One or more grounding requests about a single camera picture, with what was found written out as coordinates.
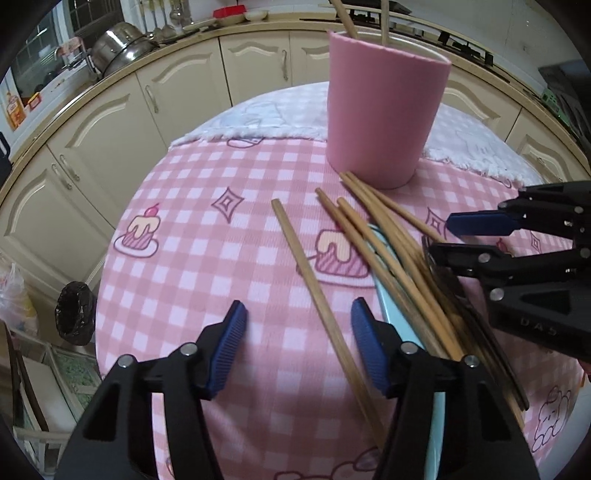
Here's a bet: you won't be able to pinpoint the stainless steel pot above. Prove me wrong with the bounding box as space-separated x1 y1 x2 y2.
90 22 158 78

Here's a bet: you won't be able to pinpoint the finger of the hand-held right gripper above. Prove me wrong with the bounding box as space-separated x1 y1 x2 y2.
444 181 591 241
426 241 591 361

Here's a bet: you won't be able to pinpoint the white floor rack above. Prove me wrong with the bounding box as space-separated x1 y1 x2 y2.
13 332 103 477

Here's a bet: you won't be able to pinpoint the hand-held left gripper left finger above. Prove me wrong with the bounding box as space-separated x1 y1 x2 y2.
54 299 249 480

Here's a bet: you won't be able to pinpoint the plastic bag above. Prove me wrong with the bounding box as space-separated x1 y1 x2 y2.
0 262 38 334

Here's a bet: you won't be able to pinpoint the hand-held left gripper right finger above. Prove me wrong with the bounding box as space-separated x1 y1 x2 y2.
350 298 542 480

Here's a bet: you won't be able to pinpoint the red bowl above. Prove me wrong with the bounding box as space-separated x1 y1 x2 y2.
213 6 246 27

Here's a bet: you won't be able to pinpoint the orange labelled bottle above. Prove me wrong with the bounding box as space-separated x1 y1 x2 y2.
6 91 25 131

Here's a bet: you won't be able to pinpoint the green box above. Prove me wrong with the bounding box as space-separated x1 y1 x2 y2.
540 88 570 121

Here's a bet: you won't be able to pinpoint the pink checkered blanket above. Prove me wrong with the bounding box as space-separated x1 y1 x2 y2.
95 82 591 480

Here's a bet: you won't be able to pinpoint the pink cup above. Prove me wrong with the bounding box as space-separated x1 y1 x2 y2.
325 30 452 190

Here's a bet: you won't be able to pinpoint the light blue spatula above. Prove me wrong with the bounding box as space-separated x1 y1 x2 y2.
367 225 448 480

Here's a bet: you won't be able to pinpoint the black gas stove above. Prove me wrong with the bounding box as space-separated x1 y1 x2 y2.
300 0 496 66

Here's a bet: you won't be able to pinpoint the hanging metal ladles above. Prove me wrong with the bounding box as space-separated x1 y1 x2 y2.
142 4 182 41

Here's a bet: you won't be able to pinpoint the black trash bin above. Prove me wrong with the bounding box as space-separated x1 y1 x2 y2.
55 281 99 346

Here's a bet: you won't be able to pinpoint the kitchen window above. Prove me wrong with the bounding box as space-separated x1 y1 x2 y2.
10 0 124 95

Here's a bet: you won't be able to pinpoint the dark brown chopstick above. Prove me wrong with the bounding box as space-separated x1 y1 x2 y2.
421 235 518 407
431 272 531 411

